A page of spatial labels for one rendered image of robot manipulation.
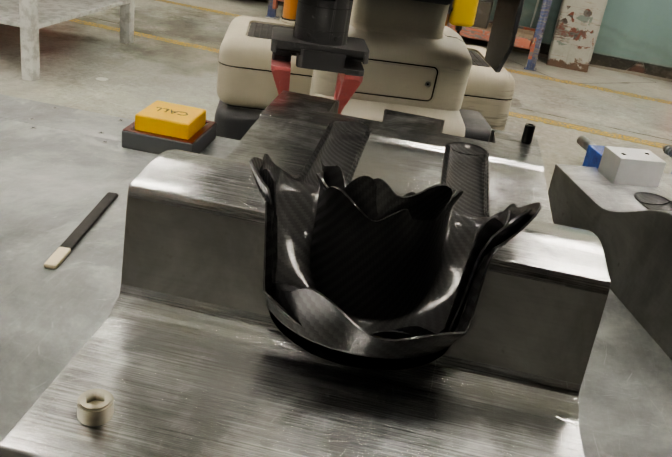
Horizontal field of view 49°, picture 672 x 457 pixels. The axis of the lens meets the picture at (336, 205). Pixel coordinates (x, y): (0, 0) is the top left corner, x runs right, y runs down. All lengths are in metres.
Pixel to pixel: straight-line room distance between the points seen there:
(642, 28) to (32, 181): 5.56
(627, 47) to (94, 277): 5.65
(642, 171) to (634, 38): 5.27
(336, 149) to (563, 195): 0.26
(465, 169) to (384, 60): 0.43
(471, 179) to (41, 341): 0.36
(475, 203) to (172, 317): 0.27
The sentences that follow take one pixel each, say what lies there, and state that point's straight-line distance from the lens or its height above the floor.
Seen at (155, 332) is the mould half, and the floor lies 0.86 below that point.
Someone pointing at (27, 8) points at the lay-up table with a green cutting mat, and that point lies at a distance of 3.72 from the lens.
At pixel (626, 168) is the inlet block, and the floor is 0.87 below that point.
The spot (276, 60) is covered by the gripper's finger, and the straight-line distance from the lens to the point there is 0.80.
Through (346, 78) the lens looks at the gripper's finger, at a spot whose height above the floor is 0.91.
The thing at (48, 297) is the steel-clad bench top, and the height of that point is 0.80.
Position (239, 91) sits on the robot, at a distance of 1.33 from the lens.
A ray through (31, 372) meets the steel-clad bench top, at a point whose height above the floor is 0.80.
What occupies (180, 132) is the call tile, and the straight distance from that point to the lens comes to 0.80.
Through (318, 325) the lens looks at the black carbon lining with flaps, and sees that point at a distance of 0.39.
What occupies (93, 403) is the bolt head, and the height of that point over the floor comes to 0.87.
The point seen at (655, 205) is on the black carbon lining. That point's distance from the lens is 0.78.
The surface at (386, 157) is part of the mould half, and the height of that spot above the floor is 0.89.
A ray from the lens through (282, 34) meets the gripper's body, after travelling 0.80.
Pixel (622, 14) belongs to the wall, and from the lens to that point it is 6.02.
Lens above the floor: 1.10
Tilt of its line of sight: 24 degrees down
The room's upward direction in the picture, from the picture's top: 9 degrees clockwise
